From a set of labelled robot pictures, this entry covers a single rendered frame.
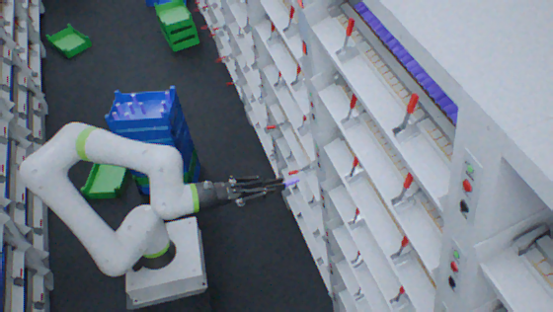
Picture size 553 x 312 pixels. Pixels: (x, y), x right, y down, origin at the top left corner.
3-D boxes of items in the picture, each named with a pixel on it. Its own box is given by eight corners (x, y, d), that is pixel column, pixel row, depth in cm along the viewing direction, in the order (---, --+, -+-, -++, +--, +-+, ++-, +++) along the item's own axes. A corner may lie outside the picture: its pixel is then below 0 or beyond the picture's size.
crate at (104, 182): (121, 197, 301) (117, 188, 296) (85, 199, 304) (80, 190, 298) (134, 158, 322) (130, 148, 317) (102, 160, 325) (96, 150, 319)
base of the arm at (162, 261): (113, 282, 216) (108, 273, 212) (110, 252, 227) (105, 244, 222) (179, 263, 220) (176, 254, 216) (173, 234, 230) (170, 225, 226)
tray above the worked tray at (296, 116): (321, 179, 180) (305, 153, 170) (267, 76, 222) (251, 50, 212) (377, 147, 178) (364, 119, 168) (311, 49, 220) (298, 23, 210)
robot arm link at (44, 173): (105, 281, 205) (3, 171, 182) (134, 249, 214) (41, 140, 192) (123, 285, 196) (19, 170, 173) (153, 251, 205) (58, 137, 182)
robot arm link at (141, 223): (125, 256, 217) (111, 225, 204) (152, 227, 226) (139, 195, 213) (151, 269, 212) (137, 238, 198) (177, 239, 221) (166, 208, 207)
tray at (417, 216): (440, 292, 104) (425, 259, 94) (323, 104, 146) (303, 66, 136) (540, 240, 102) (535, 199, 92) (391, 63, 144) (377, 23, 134)
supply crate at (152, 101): (110, 129, 267) (104, 117, 261) (119, 103, 281) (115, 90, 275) (171, 125, 263) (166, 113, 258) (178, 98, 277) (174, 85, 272)
